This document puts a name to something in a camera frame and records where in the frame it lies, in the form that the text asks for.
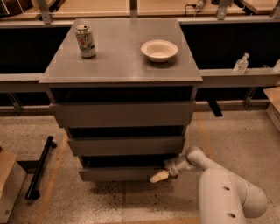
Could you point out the grey top drawer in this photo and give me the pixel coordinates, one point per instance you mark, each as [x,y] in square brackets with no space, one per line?
[96,115]

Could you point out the grey drawer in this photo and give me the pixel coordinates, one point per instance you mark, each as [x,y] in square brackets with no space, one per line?
[96,115]
[122,168]
[115,146]

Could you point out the clear sanitizer bottle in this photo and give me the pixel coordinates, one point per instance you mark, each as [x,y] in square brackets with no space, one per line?
[241,64]

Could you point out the grey metal rail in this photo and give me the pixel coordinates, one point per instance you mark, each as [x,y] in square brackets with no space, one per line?
[211,78]

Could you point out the white paper bowl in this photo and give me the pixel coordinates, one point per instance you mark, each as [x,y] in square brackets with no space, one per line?
[159,51]

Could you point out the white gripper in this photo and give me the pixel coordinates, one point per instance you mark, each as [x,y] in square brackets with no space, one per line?
[171,169]

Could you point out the cardboard box right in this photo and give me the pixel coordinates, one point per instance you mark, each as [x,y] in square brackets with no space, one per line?
[273,109]

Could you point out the grey drawer cabinet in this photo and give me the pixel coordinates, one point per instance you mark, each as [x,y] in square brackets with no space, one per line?
[120,73]

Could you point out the grey bottom drawer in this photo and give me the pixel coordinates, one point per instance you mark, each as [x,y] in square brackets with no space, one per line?
[122,168]

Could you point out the black bar with wheels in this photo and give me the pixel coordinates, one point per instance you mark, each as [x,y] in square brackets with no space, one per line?
[33,192]

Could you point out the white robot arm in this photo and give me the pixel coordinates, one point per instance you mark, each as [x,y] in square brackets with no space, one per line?
[224,197]

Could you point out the green white soda can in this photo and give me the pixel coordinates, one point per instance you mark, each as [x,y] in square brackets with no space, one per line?
[85,40]

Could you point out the grey cart base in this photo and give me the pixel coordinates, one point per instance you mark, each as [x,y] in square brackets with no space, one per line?
[12,176]

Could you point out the grey middle drawer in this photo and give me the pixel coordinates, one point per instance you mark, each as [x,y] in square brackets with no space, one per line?
[115,146]

